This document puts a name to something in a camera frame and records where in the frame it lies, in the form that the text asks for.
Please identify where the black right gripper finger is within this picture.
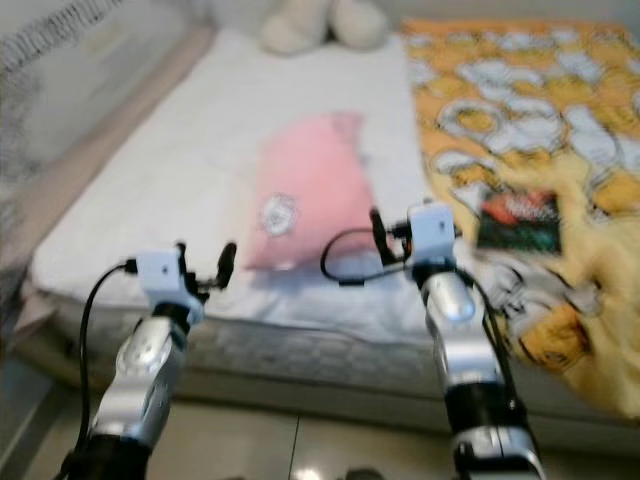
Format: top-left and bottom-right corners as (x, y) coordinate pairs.
(368, 208), (392, 266)

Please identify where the pink pillow with fist print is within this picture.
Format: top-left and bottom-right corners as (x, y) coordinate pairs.
(245, 113), (398, 271)

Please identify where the dark red-green cover book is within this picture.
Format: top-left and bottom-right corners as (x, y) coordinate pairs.
(475, 190), (561, 253)

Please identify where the yellow cartoon egg blanket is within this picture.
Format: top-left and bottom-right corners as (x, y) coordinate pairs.
(400, 18), (640, 421)

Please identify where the white quilted mattress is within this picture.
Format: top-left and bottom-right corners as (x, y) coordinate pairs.
(28, 28), (640, 401)

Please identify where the beige bed base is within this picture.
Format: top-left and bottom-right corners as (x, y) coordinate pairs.
(15, 300), (640, 451)

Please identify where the grey printed headboard panel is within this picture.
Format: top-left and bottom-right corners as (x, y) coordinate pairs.
(0, 0), (213, 331)

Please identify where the beige plush toy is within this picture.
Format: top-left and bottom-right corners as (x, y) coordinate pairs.
(260, 0), (391, 56)

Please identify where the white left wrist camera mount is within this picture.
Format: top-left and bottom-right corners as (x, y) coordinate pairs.
(135, 248), (191, 306)

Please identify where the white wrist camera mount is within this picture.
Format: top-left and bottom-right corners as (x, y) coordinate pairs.
(135, 248), (191, 306)
(407, 202), (458, 266)

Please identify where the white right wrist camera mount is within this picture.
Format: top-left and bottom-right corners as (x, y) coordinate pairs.
(407, 202), (458, 266)

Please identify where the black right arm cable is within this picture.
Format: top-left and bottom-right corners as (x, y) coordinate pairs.
(319, 228), (511, 401)

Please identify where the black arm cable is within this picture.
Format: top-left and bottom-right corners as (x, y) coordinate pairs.
(78, 258), (141, 479)
(319, 228), (511, 401)

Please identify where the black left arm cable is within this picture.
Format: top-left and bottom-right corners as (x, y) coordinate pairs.
(78, 258), (141, 479)

